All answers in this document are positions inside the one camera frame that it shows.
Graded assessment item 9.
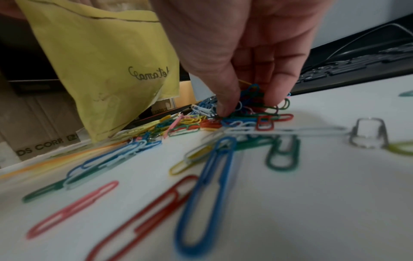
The person's left hand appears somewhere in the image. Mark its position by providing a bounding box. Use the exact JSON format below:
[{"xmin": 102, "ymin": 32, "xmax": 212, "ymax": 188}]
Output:
[{"xmin": 0, "ymin": 0, "xmax": 27, "ymax": 20}]

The person's right hand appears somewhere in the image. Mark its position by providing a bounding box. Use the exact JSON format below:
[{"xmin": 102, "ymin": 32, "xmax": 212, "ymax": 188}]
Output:
[{"xmin": 150, "ymin": 0, "xmax": 336, "ymax": 118}]

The brown cardboard box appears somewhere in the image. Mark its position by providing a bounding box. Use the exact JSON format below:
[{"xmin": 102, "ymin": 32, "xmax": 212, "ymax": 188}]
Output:
[{"xmin": 0, "ymin": 68, "xmax": 194, "ymax": 163}]

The black monitor base red stripe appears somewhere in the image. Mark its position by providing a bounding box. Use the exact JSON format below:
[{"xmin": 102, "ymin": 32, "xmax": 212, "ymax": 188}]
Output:
[{"xmin": 129, "ymin": 104, "xmax": 197, "ymax": 128}]

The black keyboard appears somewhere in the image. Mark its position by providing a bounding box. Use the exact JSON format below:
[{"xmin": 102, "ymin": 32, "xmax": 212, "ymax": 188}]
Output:
[{"xmin": 288, "ymin": 42, "xmax": 413, "ymax": 96}]

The white desk divider panel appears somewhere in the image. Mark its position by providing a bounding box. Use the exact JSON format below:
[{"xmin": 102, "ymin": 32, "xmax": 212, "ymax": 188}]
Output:
[{"xmin": 309, "ymin": 0, "xmax": 413, "ymax": 49}]

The white table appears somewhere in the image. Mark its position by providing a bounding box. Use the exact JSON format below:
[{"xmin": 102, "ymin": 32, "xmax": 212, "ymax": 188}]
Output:
[{"xmin": 0, "ymin": 81, "xmax": 413, "ymax": 261}]

